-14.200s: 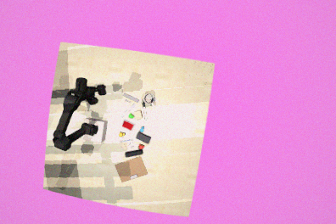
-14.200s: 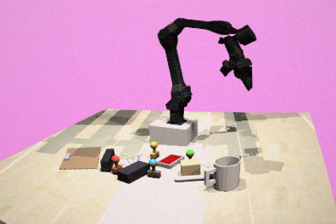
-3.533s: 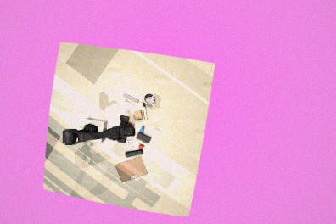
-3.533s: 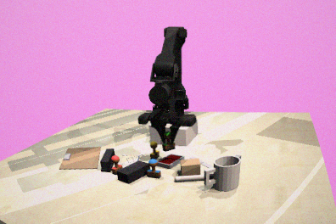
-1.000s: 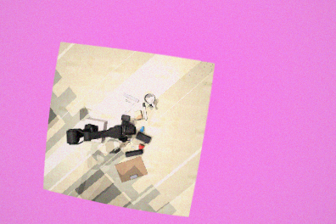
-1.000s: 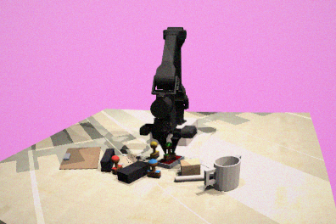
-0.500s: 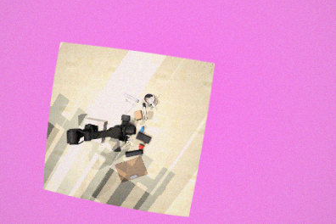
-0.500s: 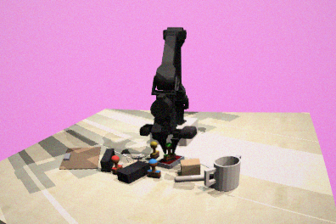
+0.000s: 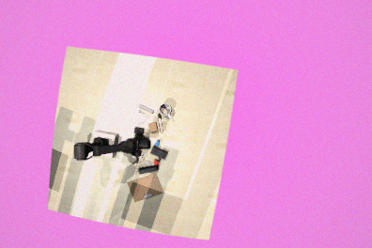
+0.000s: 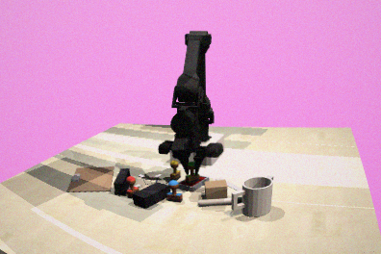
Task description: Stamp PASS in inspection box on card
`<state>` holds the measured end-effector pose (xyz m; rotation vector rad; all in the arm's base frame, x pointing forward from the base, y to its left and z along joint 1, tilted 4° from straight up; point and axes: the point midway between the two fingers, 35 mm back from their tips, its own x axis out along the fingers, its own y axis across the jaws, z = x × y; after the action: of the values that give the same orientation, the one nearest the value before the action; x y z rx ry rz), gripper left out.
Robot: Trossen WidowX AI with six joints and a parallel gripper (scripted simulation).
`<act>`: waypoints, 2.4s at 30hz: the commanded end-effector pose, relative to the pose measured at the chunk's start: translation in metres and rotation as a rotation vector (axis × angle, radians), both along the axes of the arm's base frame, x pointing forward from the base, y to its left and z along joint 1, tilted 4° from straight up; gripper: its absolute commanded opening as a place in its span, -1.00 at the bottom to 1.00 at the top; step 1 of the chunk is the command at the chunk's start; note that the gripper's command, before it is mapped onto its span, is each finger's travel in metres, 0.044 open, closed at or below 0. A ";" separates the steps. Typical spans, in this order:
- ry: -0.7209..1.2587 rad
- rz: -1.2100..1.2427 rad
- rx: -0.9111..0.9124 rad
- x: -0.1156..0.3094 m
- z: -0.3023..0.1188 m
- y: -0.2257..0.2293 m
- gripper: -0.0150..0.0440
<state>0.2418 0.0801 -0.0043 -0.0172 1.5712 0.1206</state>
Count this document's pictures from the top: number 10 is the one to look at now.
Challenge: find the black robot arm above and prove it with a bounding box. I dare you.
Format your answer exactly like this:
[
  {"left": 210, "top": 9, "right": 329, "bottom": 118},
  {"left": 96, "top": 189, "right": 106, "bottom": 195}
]
[{"left": 170, "top": 31, "right": 215, "bottom": 159}]

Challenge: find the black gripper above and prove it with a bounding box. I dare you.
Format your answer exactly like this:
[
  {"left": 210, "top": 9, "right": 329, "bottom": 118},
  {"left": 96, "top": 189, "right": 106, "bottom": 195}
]
[{"left": 159, "top": 125, "right": 223, "bottom": 175}]

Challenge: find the red-handled rubber stamp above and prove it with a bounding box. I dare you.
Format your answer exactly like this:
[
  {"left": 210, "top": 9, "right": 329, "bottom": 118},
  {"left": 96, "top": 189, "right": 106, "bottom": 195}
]
[{"left": 126, "top": 176, "right": 139, "bottom": 198}]

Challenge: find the rubber stamp with blue knob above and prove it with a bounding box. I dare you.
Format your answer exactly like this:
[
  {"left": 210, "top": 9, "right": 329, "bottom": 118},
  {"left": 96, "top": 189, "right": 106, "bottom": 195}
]
[{"left": 167, "top": 181, "right": 184, "bottom": 203}]

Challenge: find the grey mug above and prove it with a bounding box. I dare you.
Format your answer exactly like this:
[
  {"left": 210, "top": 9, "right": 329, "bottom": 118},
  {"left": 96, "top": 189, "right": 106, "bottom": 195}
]
[{"left": 231, "top": 176, "right": 273, "bottom": 216}]

